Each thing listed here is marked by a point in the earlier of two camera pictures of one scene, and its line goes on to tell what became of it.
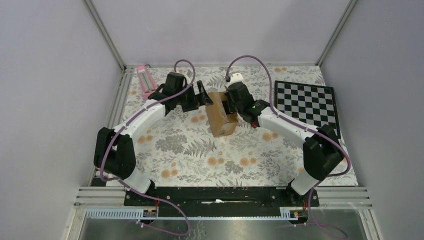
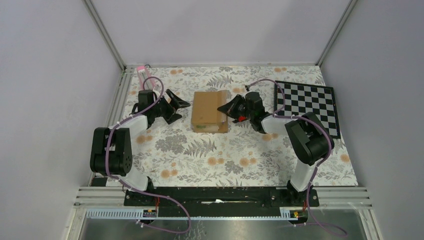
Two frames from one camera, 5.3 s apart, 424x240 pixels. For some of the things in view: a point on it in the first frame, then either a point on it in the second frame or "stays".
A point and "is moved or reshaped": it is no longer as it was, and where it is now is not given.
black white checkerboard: [315, 104] stays
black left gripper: [194, 104] to [177, 103]
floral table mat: [202, 125] stays
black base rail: [185, 202] stays
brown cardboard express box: [221, 123] is moved or reshaped
